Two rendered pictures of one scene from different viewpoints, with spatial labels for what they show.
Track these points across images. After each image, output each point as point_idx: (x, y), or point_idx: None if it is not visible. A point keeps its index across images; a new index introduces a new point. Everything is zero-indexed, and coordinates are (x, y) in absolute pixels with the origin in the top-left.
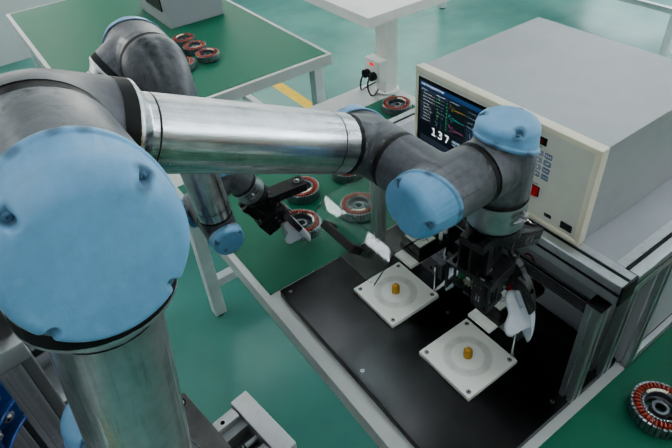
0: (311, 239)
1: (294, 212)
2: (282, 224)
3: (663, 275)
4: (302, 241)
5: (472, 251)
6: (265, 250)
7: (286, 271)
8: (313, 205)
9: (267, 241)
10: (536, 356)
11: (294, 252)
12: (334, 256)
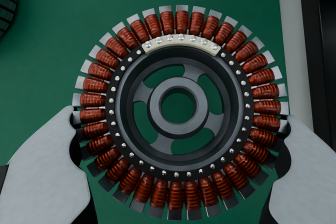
0: (171, 75)
1: (98, 106)
2: (162, 216)
3: None
4: (164, 102)
5: None
6: (136, 212)
7: (250, 200)
8: None
9: (103, 190)
10: None
11: (193, 144)
12: (276, 53)
